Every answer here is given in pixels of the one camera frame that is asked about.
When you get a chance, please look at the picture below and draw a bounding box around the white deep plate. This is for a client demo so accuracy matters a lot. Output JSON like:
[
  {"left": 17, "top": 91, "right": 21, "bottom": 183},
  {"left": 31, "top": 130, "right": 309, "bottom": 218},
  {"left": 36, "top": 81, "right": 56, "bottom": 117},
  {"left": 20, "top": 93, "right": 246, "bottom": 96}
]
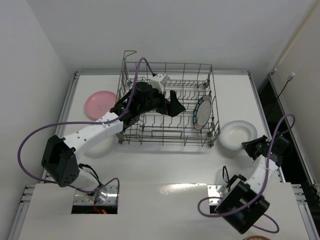
[{"left": 218, "top": 120, "right": 258, "bottom": 151}]

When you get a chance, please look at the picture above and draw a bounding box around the white plate with green rim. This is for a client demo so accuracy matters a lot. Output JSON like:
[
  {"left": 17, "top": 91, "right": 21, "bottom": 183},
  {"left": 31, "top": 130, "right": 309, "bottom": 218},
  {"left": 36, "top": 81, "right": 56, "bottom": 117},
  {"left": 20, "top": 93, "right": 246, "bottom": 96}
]
[{"left": 192, "top": 95, "right": 212, "bottom": 131}]

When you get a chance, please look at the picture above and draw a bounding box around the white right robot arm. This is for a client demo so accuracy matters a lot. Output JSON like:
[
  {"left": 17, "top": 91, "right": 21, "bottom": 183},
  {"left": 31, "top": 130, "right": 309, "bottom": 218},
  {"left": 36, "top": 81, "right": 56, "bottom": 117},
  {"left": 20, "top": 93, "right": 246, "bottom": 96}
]
[{"left": 214, "top": 135, "right": 291, "bottom": 234}]

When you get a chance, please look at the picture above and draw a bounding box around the white plate under left arm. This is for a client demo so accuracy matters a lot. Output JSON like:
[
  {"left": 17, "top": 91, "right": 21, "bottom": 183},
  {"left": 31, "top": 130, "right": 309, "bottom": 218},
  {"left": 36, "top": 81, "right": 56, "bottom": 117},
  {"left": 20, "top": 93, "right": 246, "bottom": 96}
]
[{"left": 84, "top": 136, "right": 115, "bottom": 159}]

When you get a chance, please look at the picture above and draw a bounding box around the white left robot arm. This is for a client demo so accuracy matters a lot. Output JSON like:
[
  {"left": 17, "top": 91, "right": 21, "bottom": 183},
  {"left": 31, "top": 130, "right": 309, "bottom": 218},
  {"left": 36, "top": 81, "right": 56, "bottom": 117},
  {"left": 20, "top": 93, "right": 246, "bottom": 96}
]
[{"left": 41, "top": 81, "right": 186, "bottom": 195}]

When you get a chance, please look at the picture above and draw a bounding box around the pink plate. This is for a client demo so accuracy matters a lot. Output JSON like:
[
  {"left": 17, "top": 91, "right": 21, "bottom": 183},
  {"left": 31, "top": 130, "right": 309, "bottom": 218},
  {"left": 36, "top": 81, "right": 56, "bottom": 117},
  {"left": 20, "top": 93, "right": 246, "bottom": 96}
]
[{"left": 84, "top": 90, "right": 117, "bottom": 120}]

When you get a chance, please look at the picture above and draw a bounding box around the brown rimmed bowl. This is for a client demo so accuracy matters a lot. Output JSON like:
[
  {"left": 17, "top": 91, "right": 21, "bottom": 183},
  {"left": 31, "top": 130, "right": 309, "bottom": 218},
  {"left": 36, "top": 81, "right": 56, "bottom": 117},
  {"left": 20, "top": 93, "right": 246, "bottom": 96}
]
[{"left": 243, "top": 235, "right": 271, "bottom": 240}]

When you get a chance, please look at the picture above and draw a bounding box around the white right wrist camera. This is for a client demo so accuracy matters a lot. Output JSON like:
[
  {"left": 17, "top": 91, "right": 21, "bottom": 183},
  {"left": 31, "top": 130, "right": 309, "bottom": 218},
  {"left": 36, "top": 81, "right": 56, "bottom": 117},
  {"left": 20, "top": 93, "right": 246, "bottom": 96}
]
[{"left": 273, "top": 135, "right": 291, "bottom": 156}]

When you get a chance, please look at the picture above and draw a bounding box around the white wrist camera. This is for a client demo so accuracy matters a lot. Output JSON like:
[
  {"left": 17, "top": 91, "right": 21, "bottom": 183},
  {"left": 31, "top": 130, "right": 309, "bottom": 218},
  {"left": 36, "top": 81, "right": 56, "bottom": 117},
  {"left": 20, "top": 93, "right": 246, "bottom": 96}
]
[
  {"left": 273, "top": 135, "right": 291, "bottom": 156},
  {"left": 150, "top": 73, "right": 170, "bottom": 94}
]

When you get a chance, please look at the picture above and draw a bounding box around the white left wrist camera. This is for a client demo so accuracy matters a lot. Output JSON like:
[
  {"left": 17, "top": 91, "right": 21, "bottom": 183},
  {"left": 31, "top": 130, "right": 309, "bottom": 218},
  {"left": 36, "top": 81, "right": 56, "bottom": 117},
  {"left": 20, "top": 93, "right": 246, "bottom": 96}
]
[{"left": 150, "top": 73, "right": 170, "bottom": 94}]

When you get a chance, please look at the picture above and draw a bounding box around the metal wire dish rack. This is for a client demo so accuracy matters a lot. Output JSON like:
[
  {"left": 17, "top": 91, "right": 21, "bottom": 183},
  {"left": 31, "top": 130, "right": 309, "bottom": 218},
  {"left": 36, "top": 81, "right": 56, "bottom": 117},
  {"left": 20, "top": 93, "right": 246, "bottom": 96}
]
[{"left": 116, "top": 59, "right": 221, "bottom": 146}]

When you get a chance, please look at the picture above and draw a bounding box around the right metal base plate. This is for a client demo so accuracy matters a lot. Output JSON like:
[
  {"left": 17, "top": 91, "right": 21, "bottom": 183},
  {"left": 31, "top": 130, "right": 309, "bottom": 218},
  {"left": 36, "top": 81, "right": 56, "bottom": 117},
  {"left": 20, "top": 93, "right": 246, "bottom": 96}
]
[{"left": 207, "top": 184, "right": 228, "bottom": 206}]

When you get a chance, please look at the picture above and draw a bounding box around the metal base plate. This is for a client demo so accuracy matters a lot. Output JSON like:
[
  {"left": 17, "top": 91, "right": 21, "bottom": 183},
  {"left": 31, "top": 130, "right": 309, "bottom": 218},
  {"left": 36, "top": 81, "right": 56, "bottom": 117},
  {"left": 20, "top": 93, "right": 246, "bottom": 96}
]
[
  {"left": 73, "top": 185, "right": 119, "bottom": 207},
  {"left": 207, "top": 184, "right": 228, "bottom": 206}
]

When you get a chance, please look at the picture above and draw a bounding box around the black cable with white plug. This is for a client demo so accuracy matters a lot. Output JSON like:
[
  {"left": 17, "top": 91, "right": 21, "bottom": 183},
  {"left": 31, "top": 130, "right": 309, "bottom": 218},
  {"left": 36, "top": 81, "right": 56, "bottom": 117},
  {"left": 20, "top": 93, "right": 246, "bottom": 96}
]
[{"left": 264, "top": 72, "right": 296, "bottom": 118}]

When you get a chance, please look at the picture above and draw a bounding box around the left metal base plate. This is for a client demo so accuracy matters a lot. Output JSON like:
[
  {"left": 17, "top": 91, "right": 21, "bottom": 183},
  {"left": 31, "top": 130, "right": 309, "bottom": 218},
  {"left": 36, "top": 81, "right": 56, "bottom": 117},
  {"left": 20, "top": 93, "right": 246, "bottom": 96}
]
[{"left": 73, "top": 185, "right": 119, "bottom": 207}]

